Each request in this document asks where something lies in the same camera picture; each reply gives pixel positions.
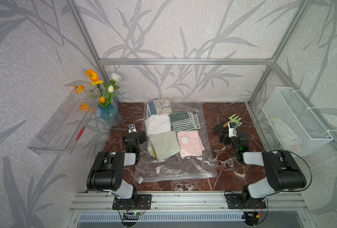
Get clear acrylic wall shelf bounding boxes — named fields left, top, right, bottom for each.
left=28, top=92, right=99, bottom=155

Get aluminium front rail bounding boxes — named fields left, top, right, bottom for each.
left=69, top=191, right=309, bottom=213

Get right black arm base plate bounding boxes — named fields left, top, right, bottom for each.
left=224, top=192, right=267, bottom=210

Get aluminium cage frame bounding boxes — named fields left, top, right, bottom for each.
left=67, top=1, right=337, bottom=151

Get light green towel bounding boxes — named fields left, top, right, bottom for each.
left=149, top=131, right=180, bottom=161

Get white wire mesh basket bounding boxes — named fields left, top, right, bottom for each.
left=262, top=87, right=334, bottom=156

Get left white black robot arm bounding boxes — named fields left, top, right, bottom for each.
left=87, top=131, right=147, bottom=200

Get orange white artificial flowers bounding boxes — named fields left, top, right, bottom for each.
left=85, top=69, right=120, bottom=110

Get blue glass vase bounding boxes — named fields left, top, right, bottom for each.
left=98, top=104, right=122, bottom=127

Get blue patterned towel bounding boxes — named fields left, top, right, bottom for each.
left=147, top=98, right=172, bottom=117

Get green garden fork wooden handle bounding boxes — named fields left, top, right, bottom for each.
left=223, top=114, right=242, bottom=128

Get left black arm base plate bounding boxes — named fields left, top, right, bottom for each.
left=112, top=194, right=152, bottom=211

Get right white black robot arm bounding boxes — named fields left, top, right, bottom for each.
left=218, top=131, right=310, bottom=203

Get green white striped towel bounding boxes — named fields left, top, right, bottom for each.
left=169, top=110, right=201, bottom=133

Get white round bag valve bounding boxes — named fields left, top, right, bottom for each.
left=180, top=136, right=189, bottom=144

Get pink towel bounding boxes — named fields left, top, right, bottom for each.
left=177, top=131, right=204, bottom=158

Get clear plastic vacuum bag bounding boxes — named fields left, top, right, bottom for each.
left=134, top=97, right=217, bottom=183

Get white cloth in basket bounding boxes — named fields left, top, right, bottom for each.
left=270, top=116, right=300, bottom=152

